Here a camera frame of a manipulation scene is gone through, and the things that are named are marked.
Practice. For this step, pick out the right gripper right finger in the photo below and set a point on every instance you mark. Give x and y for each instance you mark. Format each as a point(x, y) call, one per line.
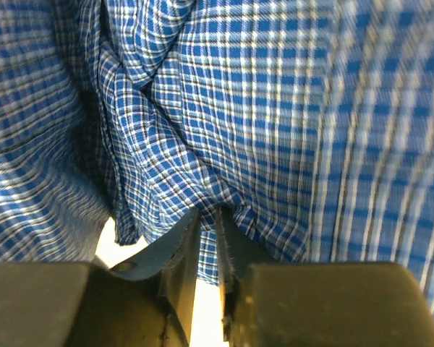
point(269, 303)

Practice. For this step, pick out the blue plaid long sleeve shirt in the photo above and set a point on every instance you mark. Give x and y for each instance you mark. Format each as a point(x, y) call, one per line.
point(312, 120)

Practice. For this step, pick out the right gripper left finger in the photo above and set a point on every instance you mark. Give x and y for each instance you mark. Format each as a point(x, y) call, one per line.
point(146, 300)

